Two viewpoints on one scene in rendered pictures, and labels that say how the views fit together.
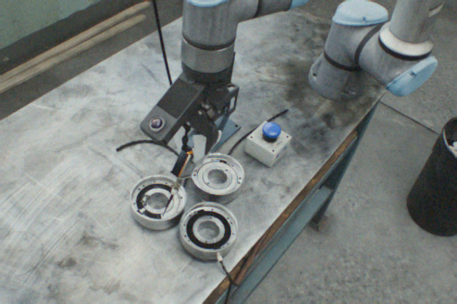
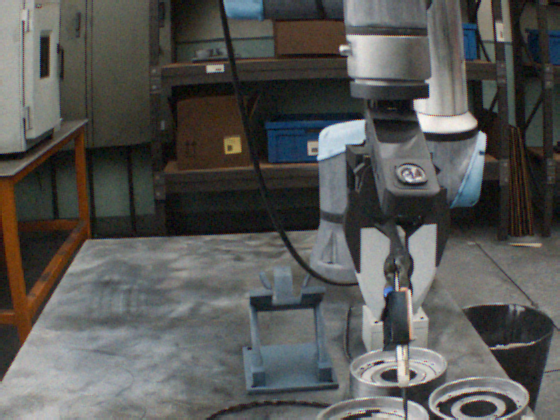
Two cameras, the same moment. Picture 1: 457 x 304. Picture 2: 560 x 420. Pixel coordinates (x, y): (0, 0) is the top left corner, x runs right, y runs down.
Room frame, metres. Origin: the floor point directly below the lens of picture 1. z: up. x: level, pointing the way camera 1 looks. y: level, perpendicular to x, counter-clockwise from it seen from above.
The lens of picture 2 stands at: (0.01, 0.51, 1.19)
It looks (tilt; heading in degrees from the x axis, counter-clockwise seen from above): 13 degrees down; 327
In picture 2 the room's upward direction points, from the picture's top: 2 degrees counter-clockwise
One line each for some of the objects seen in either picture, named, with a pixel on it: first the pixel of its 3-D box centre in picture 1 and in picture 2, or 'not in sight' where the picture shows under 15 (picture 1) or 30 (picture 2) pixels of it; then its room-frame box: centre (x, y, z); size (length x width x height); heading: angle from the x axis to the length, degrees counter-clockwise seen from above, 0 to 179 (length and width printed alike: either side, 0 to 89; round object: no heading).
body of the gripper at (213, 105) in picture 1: (205, 88); (391, 148); (0.55, 0.04, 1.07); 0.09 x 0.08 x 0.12; 150
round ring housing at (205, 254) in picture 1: (208, 232); (477, 415); (0.45, 0.00, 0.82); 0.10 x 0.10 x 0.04
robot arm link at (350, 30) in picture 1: (357, 31); (361, 163); (0.97, -0.27, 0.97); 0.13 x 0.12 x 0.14; 40
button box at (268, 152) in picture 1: (269, 142); (394, 326); (0.70, -0.10, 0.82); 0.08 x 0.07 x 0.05; 149
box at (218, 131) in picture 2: not in sight; (212, 128); (3.80, -1.58, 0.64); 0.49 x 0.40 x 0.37; 64
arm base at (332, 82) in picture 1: (341, 68); (358, 237); (0.98, -0.27, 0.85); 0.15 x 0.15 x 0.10
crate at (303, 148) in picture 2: not in sight; (315, 137); (3.55, -2.05, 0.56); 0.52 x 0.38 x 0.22; 56
